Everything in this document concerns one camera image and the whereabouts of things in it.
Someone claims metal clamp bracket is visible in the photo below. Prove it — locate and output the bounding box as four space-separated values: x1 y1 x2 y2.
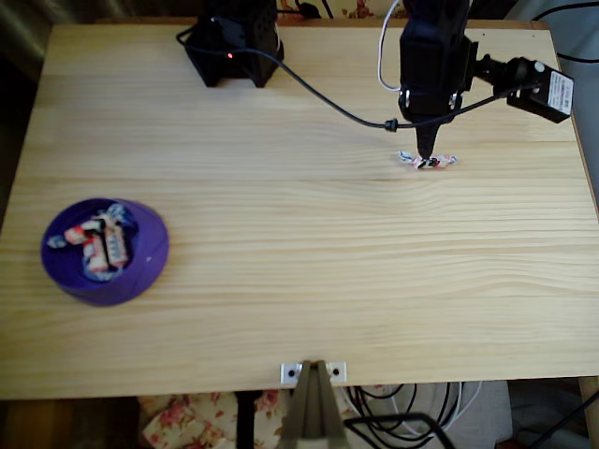
280 358 350 442

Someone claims floral patterned fabric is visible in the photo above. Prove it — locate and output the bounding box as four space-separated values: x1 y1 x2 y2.
138 390 300 449
275 0 404 21

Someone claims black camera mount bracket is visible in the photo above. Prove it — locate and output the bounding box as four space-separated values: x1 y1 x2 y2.
475 53 520 97

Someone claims black camera cable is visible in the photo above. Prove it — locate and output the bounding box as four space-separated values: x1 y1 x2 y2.
175 22 539 135

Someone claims silver metal bracket plate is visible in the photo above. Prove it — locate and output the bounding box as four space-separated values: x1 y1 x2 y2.
280 360 348 384

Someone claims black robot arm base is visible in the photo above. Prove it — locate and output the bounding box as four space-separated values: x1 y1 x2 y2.
184 0 285 89

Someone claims purple plastic bowl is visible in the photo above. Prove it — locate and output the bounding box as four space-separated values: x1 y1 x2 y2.
40 197 170 308

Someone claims white red blue candy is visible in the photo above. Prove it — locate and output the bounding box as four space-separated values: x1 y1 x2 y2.
103 223 131 268
82 237 118 282
46 218 108 250
397 150 460 171

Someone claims black pole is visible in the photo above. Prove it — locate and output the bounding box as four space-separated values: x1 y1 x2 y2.
233 390 256 449

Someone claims black camera with white label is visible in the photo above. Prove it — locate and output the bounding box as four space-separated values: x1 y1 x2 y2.
506 56 576 124

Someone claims thin white cable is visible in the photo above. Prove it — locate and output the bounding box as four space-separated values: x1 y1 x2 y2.
376 0 403 93

